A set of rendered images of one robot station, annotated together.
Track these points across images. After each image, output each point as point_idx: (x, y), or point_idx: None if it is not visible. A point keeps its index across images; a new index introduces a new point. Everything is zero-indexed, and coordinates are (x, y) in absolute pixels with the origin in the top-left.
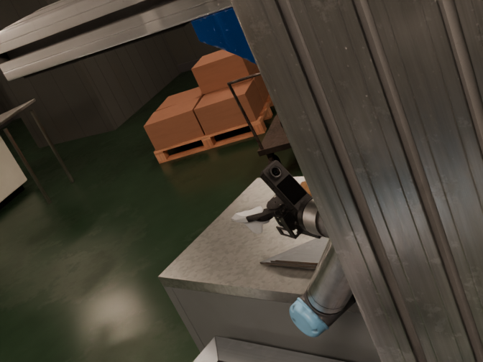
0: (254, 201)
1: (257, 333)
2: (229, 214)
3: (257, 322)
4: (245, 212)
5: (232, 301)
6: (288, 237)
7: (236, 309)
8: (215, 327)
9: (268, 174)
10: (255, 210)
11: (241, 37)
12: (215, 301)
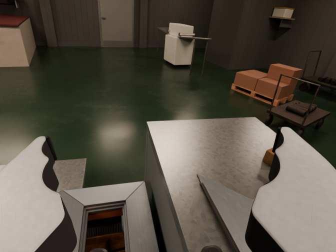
0: (239, 128)
1: (159, 209)
2: (219, 123)
3: (162, 206)
4: (22, 171)
5: (159, 178)
6: (235, 174)
7: (159, 184)
8: (150, 176)
9: None
10: (15, 219)
11: None
12: (155, 165)
